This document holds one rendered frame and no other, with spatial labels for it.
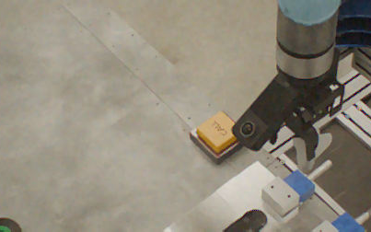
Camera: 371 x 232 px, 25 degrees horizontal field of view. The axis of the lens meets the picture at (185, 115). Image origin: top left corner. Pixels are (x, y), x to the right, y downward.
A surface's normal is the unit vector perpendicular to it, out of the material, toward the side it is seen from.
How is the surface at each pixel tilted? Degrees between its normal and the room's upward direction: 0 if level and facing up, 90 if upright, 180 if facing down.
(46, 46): 0
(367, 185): 0
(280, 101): 32
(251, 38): 0
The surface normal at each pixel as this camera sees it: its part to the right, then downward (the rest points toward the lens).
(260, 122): -0.48, -0.26
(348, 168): -0.05, -0.61
